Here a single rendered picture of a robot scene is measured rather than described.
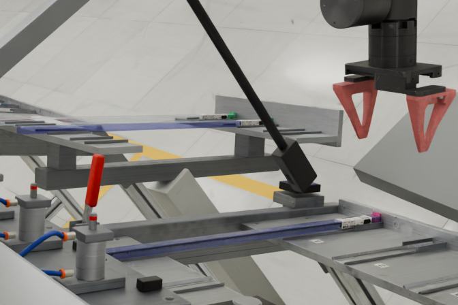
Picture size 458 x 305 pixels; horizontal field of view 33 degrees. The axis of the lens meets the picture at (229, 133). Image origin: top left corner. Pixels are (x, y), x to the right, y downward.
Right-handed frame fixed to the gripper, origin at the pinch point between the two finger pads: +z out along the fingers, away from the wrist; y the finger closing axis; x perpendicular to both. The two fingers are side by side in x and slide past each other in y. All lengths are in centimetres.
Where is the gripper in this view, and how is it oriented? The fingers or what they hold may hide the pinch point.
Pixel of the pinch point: (391, 138)
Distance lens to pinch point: 96.8
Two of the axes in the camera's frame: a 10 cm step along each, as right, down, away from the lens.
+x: 8.0, -1.7, 5.8
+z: 0.4, 9.7, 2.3
